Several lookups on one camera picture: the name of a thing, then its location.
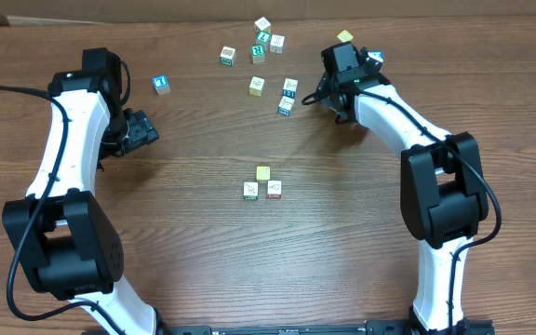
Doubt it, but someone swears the blue letter P block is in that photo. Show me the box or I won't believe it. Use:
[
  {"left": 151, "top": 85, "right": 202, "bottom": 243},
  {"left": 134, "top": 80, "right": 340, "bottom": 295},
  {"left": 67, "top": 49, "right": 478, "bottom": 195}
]
[{"left": 368, "top": 51, "right": 383, "bottom": 63}]

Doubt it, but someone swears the wooden block red edge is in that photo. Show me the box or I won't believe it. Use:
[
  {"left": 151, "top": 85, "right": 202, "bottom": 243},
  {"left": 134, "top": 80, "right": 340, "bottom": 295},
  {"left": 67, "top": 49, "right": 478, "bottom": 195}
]
[{"left": 267, "top": 180, "right": 282, "bottom": 199}]

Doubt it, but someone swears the wooden block green bottom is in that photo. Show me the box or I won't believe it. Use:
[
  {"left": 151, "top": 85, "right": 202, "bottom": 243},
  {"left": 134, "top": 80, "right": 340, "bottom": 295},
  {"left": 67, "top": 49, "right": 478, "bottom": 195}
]
[{"left": 243, "top": 181, "right": 259, "bottom": 200}]

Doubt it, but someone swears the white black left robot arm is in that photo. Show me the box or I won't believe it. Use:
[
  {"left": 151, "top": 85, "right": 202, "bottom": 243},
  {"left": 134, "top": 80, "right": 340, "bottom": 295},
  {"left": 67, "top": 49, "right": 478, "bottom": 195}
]
[{"left": 2, "top": 47, "right": 169, "bottom": 334}]

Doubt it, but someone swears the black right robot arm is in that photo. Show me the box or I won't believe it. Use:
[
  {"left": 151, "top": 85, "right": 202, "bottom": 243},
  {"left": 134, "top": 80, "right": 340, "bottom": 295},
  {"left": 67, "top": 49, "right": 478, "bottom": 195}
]
[{"left": 302, "top": 42, "right": 498, "bottom": 334}]

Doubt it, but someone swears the wooden block blue side upper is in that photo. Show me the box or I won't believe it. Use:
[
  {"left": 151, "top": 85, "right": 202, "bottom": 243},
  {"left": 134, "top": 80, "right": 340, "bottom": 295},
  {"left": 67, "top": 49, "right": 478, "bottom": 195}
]
[{"left": 283, "top": 78, "right": 298, "bottom": 99}]

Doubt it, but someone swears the wooden block blue side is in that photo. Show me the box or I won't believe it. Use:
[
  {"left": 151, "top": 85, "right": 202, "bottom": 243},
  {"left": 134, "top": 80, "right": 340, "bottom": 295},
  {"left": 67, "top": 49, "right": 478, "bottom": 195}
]
[
  {"left": 283, "top": 78, "right": 298, "bottom": 99},
  {"left": 277, "top": 96, "right": 295, "bottom": 116}
]

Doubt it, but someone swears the blue block far left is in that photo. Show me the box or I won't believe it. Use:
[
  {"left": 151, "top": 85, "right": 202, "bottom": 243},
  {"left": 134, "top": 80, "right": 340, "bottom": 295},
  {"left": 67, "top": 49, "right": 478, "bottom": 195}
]
[{"left": 153, "top": 74, "right": 171, "bottom": 95}]

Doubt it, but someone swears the wooden block blue side lower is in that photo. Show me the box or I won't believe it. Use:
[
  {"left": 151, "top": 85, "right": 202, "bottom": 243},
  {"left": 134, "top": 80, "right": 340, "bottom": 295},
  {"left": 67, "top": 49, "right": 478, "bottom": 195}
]
[{"left": 277, "top": 96, "right": 295, "bottom": 116}]

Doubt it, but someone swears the yellow block top right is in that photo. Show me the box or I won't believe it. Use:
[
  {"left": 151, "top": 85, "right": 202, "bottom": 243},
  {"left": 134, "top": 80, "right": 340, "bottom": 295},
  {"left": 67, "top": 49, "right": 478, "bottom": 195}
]
[{"left": 337, "top": 30, "right": 354, "bottom": 43}]

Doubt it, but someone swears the wooden block letter X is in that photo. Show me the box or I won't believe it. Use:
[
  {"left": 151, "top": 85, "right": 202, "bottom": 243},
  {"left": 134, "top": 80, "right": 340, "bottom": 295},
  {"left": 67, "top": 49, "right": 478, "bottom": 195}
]
[{"left": 269, "top": 34, "right": 285, "bottom": 54}]

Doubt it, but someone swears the wooden block yellow side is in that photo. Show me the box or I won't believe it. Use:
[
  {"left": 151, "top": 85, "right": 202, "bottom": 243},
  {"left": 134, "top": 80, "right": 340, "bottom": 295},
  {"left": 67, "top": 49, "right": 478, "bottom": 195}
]
[{"left": 248, "top": 76, "right": 265, "bottom": 97}]

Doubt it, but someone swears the green letter R block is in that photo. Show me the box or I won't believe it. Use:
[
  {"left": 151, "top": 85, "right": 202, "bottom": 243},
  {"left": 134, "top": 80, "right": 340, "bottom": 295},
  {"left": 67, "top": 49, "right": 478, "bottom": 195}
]
[{"left": 250, "top": 45, "right": 265, "bottom": 64}]

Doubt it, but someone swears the green letter L block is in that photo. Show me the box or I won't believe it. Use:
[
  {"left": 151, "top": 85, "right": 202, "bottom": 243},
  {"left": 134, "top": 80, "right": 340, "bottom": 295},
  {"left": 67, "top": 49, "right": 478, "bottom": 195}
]
[{"left": 255, "top": 31, "right": 272, "bottom": 48}]

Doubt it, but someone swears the yellow wooden block centre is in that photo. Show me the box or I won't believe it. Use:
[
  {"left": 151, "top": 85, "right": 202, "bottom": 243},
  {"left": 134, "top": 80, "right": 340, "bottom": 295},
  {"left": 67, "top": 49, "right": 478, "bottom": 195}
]
[{"left": 256, "top": 166, "right": 271, "bottom": 182}]

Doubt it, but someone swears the wooden block top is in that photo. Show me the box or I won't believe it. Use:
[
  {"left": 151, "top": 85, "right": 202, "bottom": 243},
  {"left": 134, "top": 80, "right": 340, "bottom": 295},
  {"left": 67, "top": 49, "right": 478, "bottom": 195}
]
[{"left": 254, "top": 17, "right": 272, "bottom": 33}]

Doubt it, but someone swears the wooden block green B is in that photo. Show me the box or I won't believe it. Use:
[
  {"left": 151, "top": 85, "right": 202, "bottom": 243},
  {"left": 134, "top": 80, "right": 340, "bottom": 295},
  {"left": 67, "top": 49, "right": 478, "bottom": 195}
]
[{"left": 220, "top": 46, "right": 236, "bottom": 67}]

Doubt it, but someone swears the cardboard box edge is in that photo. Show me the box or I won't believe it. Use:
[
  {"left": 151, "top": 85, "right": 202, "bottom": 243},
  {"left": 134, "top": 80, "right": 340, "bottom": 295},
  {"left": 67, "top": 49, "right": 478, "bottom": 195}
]
[{"left": 0, "top": 14, "right": 101, "bottom": 27}]

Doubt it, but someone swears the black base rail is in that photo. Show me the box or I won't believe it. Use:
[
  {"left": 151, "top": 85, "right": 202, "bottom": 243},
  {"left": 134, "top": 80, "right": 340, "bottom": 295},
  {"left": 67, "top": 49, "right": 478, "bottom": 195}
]
[{"left": 81, "top": 318, "right": 496, "bottom": 335}]

